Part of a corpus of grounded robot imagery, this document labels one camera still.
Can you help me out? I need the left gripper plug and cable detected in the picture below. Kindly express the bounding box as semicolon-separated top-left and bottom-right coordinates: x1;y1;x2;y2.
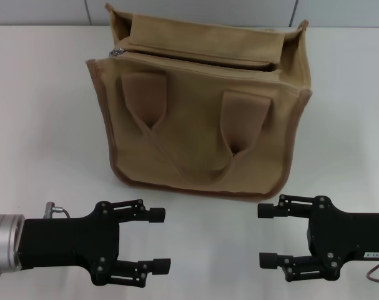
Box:
44;202;72;220

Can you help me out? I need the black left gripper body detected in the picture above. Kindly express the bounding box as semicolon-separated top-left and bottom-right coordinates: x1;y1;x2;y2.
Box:
15;201;122;287

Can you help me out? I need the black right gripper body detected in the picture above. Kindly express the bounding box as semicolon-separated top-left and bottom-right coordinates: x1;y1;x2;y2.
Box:
306;196;379;281

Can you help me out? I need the gripper plug and cable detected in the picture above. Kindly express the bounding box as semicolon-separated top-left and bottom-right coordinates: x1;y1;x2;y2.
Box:
366;258;379;281
44;202;72;220

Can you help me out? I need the khaki canvas food bag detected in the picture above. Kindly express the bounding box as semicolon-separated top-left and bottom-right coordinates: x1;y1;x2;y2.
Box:
85;2;312;201

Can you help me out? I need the right gripper plug and cable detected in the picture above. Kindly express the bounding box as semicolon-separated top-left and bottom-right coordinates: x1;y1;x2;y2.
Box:
366;258;379;281

